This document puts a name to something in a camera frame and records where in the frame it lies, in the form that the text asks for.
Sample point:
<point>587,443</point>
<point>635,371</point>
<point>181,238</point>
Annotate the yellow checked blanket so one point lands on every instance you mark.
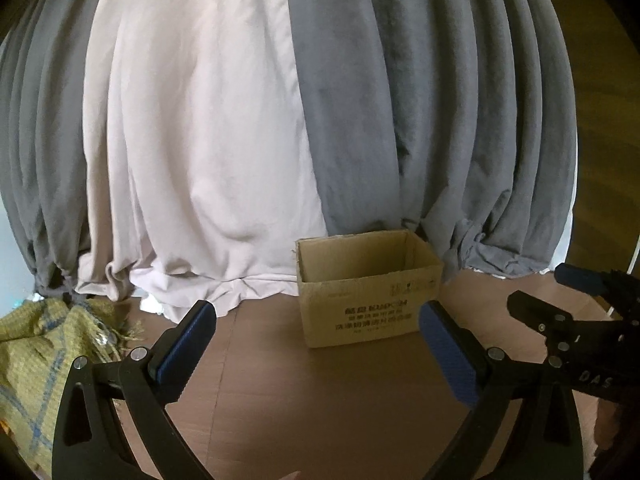
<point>40,360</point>

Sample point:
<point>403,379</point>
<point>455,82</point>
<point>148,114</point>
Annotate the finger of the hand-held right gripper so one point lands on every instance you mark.
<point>580,276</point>
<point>537,312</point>

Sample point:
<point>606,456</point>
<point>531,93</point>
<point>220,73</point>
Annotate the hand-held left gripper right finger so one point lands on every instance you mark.
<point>447,355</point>

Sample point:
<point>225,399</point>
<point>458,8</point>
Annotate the grey curtain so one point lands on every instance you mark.
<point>425,110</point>
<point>40,160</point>

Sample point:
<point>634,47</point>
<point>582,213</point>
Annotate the white curtain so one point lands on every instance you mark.
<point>200,135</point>

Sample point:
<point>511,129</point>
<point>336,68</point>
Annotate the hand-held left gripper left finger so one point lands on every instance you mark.
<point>185,347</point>

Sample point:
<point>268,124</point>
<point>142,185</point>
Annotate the brown cardboard box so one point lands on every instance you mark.
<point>360,310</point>

